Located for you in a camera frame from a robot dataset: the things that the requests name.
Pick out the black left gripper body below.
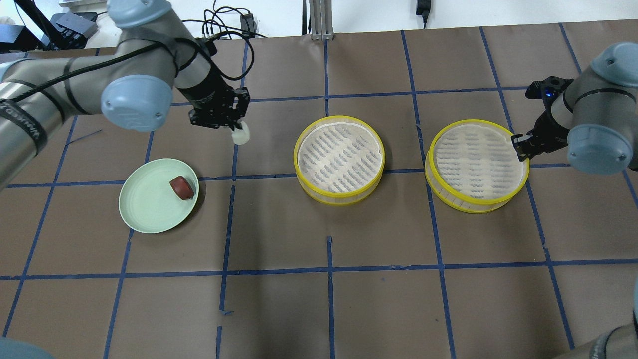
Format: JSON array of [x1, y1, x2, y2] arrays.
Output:
[[188, 88, 251, 130]]

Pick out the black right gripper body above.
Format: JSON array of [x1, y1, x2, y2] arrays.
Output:
[[518, 76, 574, 157]]

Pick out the white bun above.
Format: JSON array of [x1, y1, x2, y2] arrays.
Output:
[[231, 121, 250, 146]]

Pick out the yellow bamboo steamer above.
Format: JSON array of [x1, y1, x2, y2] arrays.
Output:
[[293, 115, 386, 206], [424, 120, 529, 214]]

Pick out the brown bun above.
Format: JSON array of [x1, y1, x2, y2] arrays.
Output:
[[169, 176, 194, 201]]

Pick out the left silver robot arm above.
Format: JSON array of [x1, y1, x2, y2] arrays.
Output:
[[1, 0, 250, 188]]

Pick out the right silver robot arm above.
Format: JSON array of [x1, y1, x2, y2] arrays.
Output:
[[511, 42, 638, 175]]

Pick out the black power adapter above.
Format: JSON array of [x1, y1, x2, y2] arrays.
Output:
[[240, 13, 257, 38]]

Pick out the light green plate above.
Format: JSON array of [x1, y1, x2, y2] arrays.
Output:
[[118, 158, 200, 234]]

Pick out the aluminium frame post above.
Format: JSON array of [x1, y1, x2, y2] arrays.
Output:
[[302, 0, 334, 41]]

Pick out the black camera stand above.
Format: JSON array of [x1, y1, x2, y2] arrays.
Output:
[[7, 0, 106, 51]]

